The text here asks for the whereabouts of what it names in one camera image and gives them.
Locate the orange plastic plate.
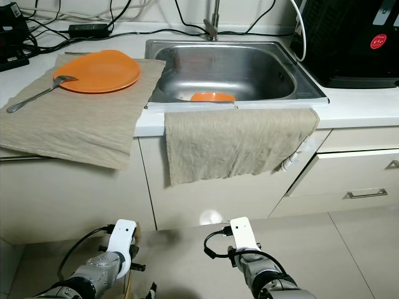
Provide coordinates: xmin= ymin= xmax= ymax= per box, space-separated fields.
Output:
xmin=53 ymin=50 xmax=142 ymax=95

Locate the silver metal fork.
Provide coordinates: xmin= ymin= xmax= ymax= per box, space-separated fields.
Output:
xmin=6 ymin=75 xmax=79 ymax=114

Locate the cream kitchen base cabinet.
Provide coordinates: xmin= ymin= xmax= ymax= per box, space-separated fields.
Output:
xmin=0 ymin=128 xmax=399 ymax=231

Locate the white corrugated tube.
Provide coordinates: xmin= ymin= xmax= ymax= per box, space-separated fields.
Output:
xmin=282 ymin=136 xmax=320 ymax=173

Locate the stainless steel sink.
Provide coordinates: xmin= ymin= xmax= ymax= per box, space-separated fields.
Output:
xmin=145 ymin=39 xmax=330 ymax=111

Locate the black power strip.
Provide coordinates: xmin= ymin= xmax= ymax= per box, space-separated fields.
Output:
xmin=0 ymin=53 xmax=32 ymax=71

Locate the black power adapter brick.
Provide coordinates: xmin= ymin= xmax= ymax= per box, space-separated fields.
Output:
xmin=69 ymin=24 xmax=110 ymax=37

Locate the chrome faucet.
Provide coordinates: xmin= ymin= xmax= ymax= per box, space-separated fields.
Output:
xmin=203 ymin=0 xmax=223 ymax=42

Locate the black battery charger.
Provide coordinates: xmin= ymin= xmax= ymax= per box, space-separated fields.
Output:
xmin=0 ymin=0 xmax=32 ymax=55

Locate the black countertop appliance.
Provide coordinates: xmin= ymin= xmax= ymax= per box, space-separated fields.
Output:
xmin=298 ymin=0 xmax=399 ymax=89

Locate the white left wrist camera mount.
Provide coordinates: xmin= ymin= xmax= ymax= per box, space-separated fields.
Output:
xmin=108 ymin=219 xmax=140 ymax=273

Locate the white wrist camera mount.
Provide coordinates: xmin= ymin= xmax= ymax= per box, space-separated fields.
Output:
xmin=108 ymin=219 xmax=140 ymax=273
xmin=229 ymin=217 xmax=264 ymax=270

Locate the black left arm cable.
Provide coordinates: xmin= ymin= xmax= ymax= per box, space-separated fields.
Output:
xmin=59 ymin=225 xmax=113 ymax=284

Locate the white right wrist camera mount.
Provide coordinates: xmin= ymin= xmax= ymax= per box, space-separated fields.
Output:
xmin=229 ymin=217 xmax=264 ymax=270

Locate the steel drawer handle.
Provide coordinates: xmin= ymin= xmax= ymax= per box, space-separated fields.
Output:
xmin=346 ymin=189 xmax=389 ymax=201

